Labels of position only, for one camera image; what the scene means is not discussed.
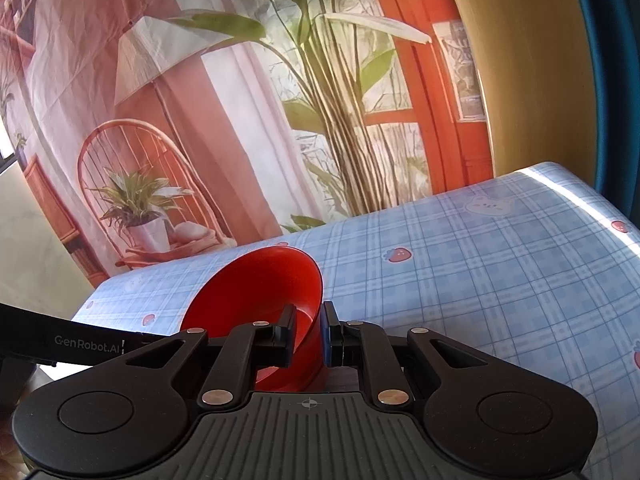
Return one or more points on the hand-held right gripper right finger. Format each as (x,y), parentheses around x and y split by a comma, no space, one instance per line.
(328,334)

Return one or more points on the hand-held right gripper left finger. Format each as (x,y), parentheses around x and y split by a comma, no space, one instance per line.
(289,334)

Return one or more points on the red bowl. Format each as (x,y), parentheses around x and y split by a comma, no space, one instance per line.
(250,285)

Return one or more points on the blue plaid tablecloth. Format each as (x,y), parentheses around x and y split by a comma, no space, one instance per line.
(475,285)

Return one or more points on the blue curtain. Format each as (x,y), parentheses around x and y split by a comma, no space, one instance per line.
(612,60)

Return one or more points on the printed wall tapestry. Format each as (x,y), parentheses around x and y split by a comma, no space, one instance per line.
(225,135)

